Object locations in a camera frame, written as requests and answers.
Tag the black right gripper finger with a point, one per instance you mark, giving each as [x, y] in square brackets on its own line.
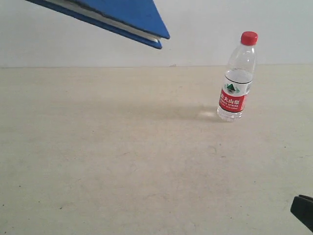
[302, 209]

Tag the clear bottle with red cap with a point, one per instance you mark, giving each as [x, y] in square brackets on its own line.
[238, 78]

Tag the blue notebook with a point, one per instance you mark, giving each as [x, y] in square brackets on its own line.
[138, 20]

